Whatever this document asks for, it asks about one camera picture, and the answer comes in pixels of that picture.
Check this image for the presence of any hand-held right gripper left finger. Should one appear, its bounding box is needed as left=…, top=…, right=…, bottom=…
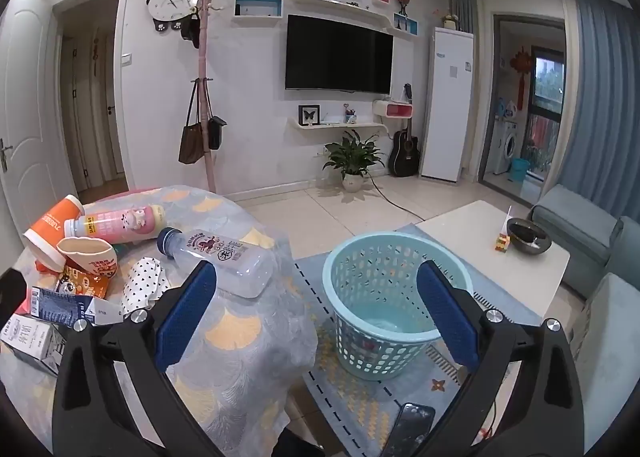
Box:
left=52, top=259, right=222, bottom=457

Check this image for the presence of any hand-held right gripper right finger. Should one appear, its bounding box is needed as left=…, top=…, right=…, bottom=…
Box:
left=380, top=260, right=584, bottom=457

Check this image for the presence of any white polka-dot wrapper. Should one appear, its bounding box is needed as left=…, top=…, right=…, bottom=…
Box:
left=121, top=257, right=171, bottom=316

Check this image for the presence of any light blue plastic wastebasket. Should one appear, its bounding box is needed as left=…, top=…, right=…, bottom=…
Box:
left=322, top=231, right=474, bottom=381

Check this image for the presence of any orange snack packet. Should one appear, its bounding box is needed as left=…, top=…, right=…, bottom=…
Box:
left=55, top=267, right=111, bottom=301

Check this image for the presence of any pink labelled drink bottle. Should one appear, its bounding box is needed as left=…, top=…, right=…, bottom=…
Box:
left=63, top=204, right=167, bottom=244

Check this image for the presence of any orange paper cup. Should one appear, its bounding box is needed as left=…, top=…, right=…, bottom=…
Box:
left=23, top=194, right=86, bottom=272

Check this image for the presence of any white coffee table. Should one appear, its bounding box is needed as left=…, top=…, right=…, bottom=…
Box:
left=415, top=200, right=571, bottom=326

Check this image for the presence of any clear plastic bottle blue cap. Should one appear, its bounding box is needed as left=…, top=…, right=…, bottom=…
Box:
left=157, top=227, right=276, bottom=299

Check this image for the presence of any crushed beige paper cup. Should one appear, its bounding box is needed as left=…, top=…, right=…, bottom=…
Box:
left=56, top=236, right=119, bottom=281

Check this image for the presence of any dark bowl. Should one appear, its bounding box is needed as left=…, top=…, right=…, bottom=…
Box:
left=506, top=218, right=553, bottom=254

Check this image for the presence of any black smartphone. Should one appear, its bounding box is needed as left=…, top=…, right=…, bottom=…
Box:
left=380, top=402, right=436, bottom=457

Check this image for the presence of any dark blue drink carton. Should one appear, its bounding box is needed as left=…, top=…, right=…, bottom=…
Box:
left=27, top=286, right=124, bottom=327

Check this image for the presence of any white drink carton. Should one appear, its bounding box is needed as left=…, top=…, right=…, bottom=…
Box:
left=0, top=314, right=69, bottom=378

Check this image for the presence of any grey-blue sofa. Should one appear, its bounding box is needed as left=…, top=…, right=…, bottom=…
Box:
left=527, top=184, right=640, bottom=440

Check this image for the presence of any black acoustic guitar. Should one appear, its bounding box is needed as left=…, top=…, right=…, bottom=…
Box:
left=388, top=117, right=421, bottom=178

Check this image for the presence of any brown tote bag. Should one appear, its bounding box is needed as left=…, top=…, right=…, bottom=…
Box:
left=178, top=79, right=206, bottom=166

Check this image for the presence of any white washing machine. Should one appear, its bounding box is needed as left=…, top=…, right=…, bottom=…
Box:
left=492, top=117, right=524, bottom=176

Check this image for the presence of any potted green plant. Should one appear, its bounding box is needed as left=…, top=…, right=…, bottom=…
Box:
left=322, top=130, right=386, bottom=193

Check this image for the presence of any small black bag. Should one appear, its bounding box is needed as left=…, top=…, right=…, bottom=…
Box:
left=207, top=80, right=228, bottom=151

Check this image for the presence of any white standing air conditioner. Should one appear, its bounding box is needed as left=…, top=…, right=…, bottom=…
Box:
left=419, top=26, right=475, bottom=183

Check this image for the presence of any pink coat rack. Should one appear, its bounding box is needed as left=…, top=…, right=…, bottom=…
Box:
left=192, top=0, right=236, bottom=194

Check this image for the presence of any blue curtain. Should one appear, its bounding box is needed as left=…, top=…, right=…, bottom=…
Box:
left=557, top=0, right=640, bottom=219

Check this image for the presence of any white door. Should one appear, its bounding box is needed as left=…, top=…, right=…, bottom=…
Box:
left=0, top=0, right=84, bottom=249

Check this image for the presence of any black cap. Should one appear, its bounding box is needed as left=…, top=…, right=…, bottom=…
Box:
left=180, top=12, right=202, bottom=49

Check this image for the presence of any black floor cable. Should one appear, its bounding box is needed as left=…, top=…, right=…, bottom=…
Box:
left=367, top=176, right=426, bottom=221

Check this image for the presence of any red and white wall box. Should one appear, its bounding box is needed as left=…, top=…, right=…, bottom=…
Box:
left=372, top=99, right=416, bottom=119

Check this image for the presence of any red knot wall ornament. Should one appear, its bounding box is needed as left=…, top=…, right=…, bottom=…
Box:
left=510, top=46, right=534, bottom=111

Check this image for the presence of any wall-mounted television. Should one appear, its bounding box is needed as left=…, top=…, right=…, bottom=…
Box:
left=285, top=14, right=395, bottom=95

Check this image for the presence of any long blue-edged wall box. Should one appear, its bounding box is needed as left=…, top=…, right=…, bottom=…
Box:
left=233, top=0, right=285, bottom=19

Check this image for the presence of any curved white wall shelf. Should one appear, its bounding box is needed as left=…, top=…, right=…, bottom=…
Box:
left=294, top=0, right=421, bottom=38

